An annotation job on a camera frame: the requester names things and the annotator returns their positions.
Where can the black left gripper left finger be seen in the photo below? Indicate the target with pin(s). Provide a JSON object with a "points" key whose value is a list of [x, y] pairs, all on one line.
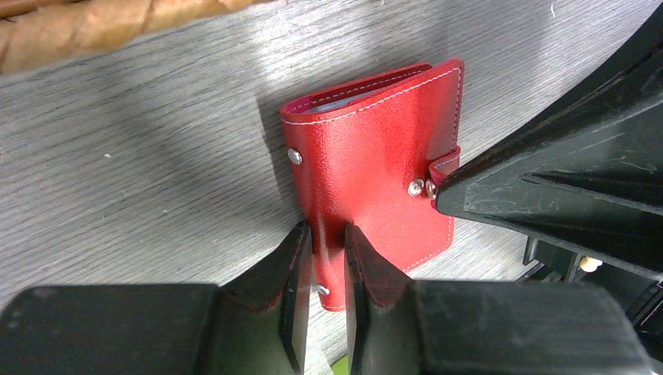
{"points": [[254, 324]]}

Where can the wooden chess piece lower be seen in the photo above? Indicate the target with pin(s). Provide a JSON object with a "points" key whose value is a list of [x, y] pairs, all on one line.
{"points": [[589, 265]]}

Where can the green rectangular block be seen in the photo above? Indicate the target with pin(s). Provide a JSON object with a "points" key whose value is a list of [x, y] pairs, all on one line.
{"points": [[341, 367]]}

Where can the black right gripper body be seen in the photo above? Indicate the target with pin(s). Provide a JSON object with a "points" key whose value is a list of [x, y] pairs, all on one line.
{"points": [[611, 67]]}

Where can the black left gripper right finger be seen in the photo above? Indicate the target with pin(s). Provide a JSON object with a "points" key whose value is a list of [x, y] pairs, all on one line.
{"points": [[399, 325]]}

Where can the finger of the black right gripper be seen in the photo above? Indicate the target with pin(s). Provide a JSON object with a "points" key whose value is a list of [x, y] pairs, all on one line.
{"points": [[588, 180]]}

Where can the black white chessboard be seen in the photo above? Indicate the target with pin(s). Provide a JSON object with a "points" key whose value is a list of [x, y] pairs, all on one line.
{"points": [[639, 296]]}

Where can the red leather card holder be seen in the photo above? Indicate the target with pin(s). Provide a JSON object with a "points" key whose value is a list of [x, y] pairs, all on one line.
{"points": [[370, 153]]}

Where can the woven wicker divided tray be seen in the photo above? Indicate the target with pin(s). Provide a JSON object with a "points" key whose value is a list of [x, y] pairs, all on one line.
{"points": [[38, 33]]}

